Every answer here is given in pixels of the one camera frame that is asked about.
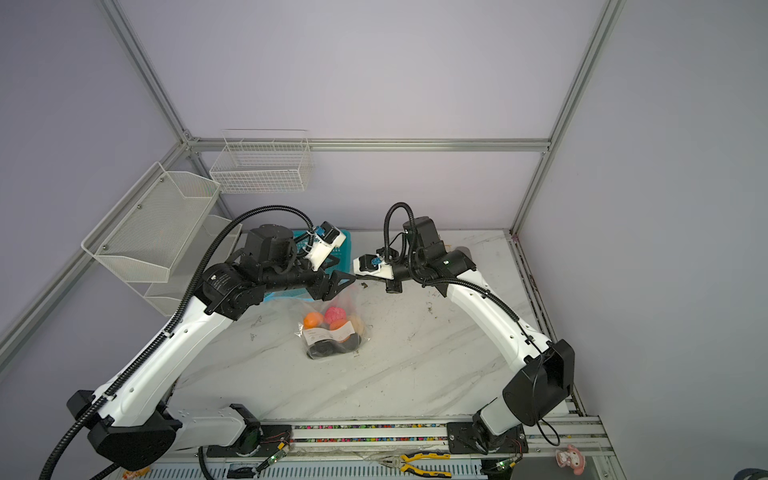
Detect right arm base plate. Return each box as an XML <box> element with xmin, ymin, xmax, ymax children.
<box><xmin>446</xmin><ymin>422</ymin><xmax>529</xmax><ymax>455</ymax></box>

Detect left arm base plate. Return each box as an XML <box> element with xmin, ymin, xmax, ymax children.
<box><xmin>204</xmin><ymin>424</ymin><xmax>293</xmax><ymax>458</ymax></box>

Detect white mesh shelf upper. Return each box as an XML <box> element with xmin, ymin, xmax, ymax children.
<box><xmin>81</xmin><ymin>163</ymin><xmax>221</xmax><ymax>283</ymax></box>

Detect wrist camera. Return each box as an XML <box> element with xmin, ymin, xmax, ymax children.
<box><xmin>353</xmin><ymin>254</ymin><xmax>394</xmax><ymax>277</ymax></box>
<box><xmin>304</xmin><ymin>221</ymin><xmax>347</xmax><ymax>271</ymax></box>

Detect white mesh shelf lower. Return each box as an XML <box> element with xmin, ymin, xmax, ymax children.
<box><xmin>128</xmin><ymin>215</ymin><xmax>229</xmax><ymax>318</ymax></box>

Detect white wire basket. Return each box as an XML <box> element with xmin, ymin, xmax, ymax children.
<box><xmin>209</xmin><ymin>129</ymin><xmax>314</xmax><ymax>194</ymax></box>

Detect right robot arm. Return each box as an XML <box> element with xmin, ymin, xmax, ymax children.
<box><xmin>353</xmin><ymin>216</ymin><xmax>575</xmax><ymax>437</ymax></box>

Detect pink toy figure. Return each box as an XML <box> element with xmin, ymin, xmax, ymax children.
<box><xmin>555</xmin><ymin>444</ymin><xmax>586</xmax><ymax>476</ymax></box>

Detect teal plastic basket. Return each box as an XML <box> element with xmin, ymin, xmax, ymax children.
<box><xmin>265</xmin><ymin>222</ymin><xmax>354</xmax><ymax>301</ymax></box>

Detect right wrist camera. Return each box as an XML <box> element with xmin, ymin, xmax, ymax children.
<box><xmin>353</xmin><ymin>254</ymin><xmax>394</xmax><ymax>277</ymax></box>

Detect red orange toy fruit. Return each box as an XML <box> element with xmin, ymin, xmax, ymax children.
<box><xmin>329</xmin><ymin>318</ymin><xmax>349</xmax><ymax>331</ymax></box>

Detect clear zip bag blue zipper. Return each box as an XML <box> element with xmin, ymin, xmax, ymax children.
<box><xmin>298</xmin><ymin>283</ymin><xmax>368</xmax><ymax>360</ymax></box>

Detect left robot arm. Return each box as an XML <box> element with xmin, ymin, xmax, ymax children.
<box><xmin>39</xmin><ymin>205</ymin><xmax>354</xmax><ymax>479</ymax></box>

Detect grey oval stone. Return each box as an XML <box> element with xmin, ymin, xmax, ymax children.
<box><xmin>455</xmin><ymin>246</ymin><xmax>472</xmax><ymax>258</ymax></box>

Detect yellow handled pliers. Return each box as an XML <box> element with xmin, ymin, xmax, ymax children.
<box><xmin>370</xmin><ymin>451</ymin><xmax>453</xmax><ymax>479</ymax></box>

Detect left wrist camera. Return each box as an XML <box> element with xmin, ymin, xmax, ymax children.
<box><xmin>304</xmin><ymin>221</ymin><xmax>347</xmax><ymax>271</ymax></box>

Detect pink toy fruit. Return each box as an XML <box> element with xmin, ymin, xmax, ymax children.
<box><xmin>324</xmin><ymin>307</ymin><xmax>347</xmax><ymax>325</ymax></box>

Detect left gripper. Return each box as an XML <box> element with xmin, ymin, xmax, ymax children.
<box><xmin>263</xmin><ymin>249</ymin><xmax>357</xmax><ymax>301</ymax></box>

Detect white mesh shelf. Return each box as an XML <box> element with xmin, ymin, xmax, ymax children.
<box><xmin>128</xmin><ymin>215</ymin><xmax>229</xmax><ymax>318</ymax></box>
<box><xmin>81</xmin><ymin>163</ymin><xmax>221</xmax><ymax>283</ymax></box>

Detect black toy avocado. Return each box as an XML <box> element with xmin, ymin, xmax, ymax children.
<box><xmin>307</xmin><ymin>334</ymin><xmax>361</xmax><ymax>360</ymax></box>

